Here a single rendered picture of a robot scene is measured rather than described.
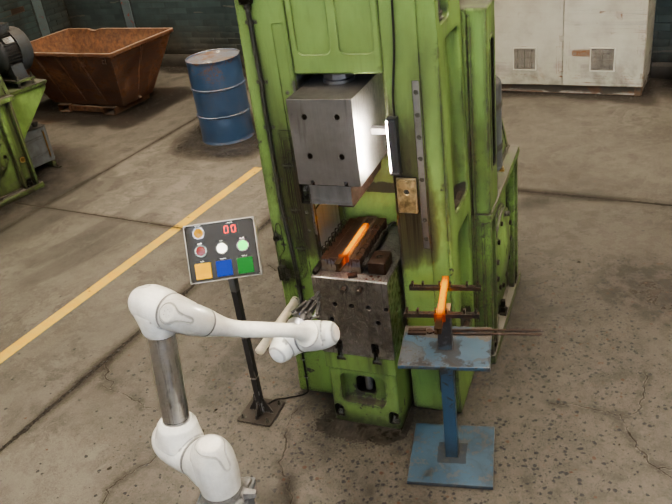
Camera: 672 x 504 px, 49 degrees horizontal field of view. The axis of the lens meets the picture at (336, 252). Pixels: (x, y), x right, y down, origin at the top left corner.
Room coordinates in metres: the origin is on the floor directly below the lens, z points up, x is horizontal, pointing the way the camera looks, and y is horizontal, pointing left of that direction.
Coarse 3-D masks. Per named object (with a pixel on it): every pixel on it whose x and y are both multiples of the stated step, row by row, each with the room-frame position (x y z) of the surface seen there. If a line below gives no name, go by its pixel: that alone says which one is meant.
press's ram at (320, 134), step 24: (312, 96) 3.08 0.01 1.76; (336, 96) 3.04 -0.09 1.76; (360, 96) 3.07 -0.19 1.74; (312, 120) 3.05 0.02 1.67; (336, 120) 3.01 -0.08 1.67; (360, 120) 3.05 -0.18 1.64; (384, 120) 3.33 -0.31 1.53; (312, 144) 3.06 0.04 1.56; (336, 144) 3.01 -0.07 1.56; (360, 144) 3.02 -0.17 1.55; (384, 144) 3.30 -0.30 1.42; (312, 168) 3.07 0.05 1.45; (336, 168) 3.02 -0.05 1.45; (360, 168) 2.99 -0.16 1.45
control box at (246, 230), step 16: (208, 224) 3.17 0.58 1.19; (224, 224) 3.17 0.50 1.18; (240, 224) 3.16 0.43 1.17; (192, 240) 3.14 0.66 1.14; (208, 240) 3.13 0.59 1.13; (224, 240) 3.13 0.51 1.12; (240, 240) 3.12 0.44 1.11; (256, 240) 3.12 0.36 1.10; (192, 256) 3.10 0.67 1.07; (208, 256) 3.10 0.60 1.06; (224, 256) 3.09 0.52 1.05; (240, 256) 3.09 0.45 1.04; (256, 256) 3.08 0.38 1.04; (192, 272) 3.06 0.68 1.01; (256, 272) 3.05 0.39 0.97
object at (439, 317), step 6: (444, 276) 2.82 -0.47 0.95; (444, 282) 2.77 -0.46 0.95; (444, 288) 2.72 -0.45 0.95; (444, 294) 2.67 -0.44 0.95; (444, 300) 2.63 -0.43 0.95; (438, 306) 2.59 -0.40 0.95; (444, 306) 2.59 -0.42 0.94; (438, 312) 2.55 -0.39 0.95; (438, 318) 2.50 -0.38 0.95; (444, 318) 2.51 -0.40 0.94; (438, 324) 2.46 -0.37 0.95; (438, 330) 2.43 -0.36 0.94
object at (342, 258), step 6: (360, 228) 3.27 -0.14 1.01; (366, 228) 3.28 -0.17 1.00; (360, 234) 3.21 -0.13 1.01; (354, 240) 3.16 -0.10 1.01; (348, 246) 3.11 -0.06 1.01; (354, 246) 3.12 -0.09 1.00; (348, 252) 3.05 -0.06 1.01; (342, 258) 2.98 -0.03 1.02; (348, 258) 3.01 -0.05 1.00; (336, 264) 2.94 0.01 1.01; (342, 264) 2.98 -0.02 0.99; (336, 270) 2.94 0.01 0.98
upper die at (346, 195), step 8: (376, 168) 3.32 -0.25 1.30; (312, 184) 3.08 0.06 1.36; (368, 184) 3.20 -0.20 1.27; (312, 192) 3.07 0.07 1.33; (320, 192) 3.06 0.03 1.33; (328, 192) 3.04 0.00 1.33; (336, 192) 3.02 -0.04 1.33; (344, 192) 3.01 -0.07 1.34; (352, 192) 3.01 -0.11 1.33; (360, 192) 3.09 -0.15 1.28; (312, 200) 3.08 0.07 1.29; (320, 200) 3.06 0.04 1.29; (328, 200) 3.04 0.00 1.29; (336, 200) 3.03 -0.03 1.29; (344, 200) 3.01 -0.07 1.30; (352, 200) 3.00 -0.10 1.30
